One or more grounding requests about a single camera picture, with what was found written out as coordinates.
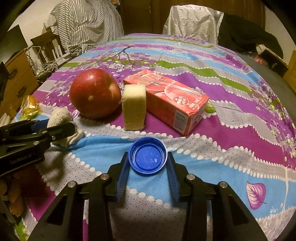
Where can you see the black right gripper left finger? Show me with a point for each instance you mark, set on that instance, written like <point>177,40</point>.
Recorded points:
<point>63,220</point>

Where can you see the pink juice carton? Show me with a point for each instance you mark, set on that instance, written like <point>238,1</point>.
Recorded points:
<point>172,102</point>

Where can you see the white crumpled cloth cover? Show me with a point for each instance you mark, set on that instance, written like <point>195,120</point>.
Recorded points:
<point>193,21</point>

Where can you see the white tissue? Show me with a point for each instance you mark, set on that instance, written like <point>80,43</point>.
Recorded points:
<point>63,119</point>

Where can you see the wooden bed headboard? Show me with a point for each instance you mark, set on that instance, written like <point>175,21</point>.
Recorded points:
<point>290,75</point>

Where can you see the black cloth pile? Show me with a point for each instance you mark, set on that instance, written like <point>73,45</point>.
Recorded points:
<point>240,35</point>

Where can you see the yellow snack wrapper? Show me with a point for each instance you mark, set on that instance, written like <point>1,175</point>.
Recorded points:
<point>30,108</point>

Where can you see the dark grey mattress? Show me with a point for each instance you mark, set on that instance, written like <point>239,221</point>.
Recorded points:
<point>280,87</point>

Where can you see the dark wooden door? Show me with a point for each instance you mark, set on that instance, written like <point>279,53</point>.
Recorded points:
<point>136,16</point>

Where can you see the blue bottle cap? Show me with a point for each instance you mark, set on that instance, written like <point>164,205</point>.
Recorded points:
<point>148,155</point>

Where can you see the red apple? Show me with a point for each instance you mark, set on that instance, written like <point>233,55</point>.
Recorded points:
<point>95,93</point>

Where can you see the wooden chair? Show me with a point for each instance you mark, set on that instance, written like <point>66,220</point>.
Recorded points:
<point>50,46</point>

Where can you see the wooden drawer dresser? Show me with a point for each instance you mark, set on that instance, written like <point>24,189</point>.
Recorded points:
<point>21,83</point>

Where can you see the black television screen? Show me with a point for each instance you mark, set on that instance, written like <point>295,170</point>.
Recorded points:
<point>12,43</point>

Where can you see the yellow sponge block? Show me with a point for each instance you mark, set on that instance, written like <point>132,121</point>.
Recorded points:
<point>134,106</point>

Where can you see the striped grey cloth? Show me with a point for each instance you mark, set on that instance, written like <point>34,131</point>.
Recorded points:
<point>84,25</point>

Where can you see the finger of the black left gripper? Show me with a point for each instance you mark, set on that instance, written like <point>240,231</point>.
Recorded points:
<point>21,128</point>
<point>49,134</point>

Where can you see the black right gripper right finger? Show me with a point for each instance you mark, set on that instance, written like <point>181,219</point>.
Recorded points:
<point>231,219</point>

